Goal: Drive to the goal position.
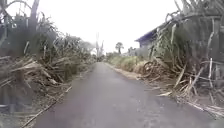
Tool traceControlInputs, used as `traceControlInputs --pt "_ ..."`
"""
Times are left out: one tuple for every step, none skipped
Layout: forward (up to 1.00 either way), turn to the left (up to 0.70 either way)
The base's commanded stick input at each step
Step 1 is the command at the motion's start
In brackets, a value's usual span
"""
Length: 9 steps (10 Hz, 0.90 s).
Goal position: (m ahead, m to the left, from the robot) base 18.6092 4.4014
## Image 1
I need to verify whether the dry grass verge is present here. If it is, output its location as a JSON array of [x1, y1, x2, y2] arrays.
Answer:
[[105, 52, 224, 121]]

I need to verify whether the tall dark tree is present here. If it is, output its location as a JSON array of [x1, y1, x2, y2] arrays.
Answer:
[[115, 41, 125, 55]]

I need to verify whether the bare pale tree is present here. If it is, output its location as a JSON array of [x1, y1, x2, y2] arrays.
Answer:
[[94, 32, 105, 63]]

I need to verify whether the grey asphalt road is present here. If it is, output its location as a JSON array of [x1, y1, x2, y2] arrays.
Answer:
[[32, 61, 218, 128]]

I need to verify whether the building with blue roof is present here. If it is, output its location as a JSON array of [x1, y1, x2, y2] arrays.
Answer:
[[134, 22, 168, 59]]

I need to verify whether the tall dry cane thicket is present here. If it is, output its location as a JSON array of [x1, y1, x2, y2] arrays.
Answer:
[[133, 0, 224, 119], [0, 0, 98, 128]]

